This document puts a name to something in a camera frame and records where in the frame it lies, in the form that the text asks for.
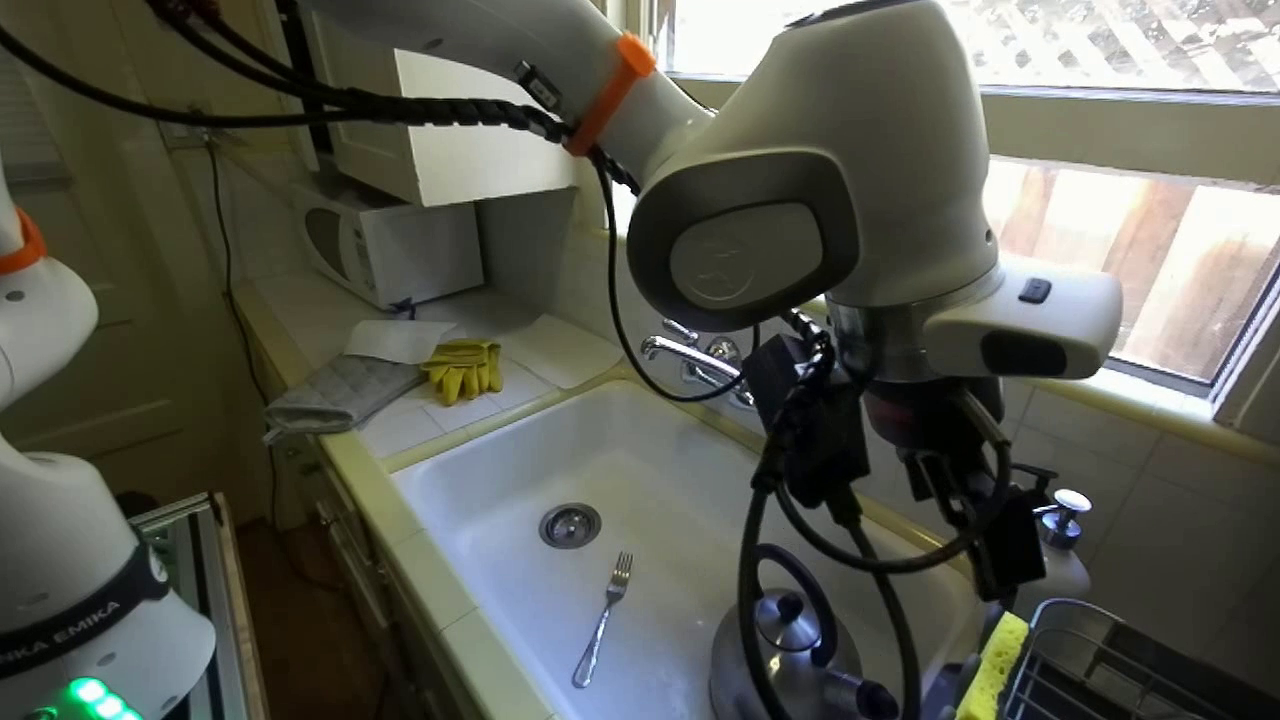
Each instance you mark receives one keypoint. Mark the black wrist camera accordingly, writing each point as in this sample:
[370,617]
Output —
[812,426]

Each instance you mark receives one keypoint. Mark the yellow sponge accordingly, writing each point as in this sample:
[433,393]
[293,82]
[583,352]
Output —
[992,665]

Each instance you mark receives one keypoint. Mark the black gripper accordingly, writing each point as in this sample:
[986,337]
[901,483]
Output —
[933,414]

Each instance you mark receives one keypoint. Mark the white capped soap bottle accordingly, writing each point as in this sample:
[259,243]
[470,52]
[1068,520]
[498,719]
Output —
[1065,560]

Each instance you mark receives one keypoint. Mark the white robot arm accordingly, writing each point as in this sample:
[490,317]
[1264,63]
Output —
[827,105]

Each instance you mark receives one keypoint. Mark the white ceramic sink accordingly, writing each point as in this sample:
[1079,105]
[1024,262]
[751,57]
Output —
[627,467]

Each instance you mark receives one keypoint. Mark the white wall cabinet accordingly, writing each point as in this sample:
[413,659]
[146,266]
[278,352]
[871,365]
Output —
[454,160]

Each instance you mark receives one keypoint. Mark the dark grey drying rack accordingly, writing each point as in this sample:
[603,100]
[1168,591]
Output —
[1144,665]

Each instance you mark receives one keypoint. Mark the grey metal stand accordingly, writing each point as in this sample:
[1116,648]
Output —
[202,584]

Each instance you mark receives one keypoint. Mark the metal sink drain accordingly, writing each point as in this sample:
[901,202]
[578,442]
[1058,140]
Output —
[570,527]

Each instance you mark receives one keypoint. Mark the white countertop appliance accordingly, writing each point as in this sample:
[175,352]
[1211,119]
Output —
[400,262]

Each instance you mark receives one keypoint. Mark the window with white frame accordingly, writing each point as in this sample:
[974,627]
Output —
[1174,243]

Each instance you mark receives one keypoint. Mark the silver fork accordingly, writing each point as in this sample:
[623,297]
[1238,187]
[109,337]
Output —
[603,620]

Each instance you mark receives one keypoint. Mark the grey folded towel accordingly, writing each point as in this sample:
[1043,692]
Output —
[342,393]

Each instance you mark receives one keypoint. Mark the stainless steel kettle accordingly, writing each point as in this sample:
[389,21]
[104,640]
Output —
[812,665]

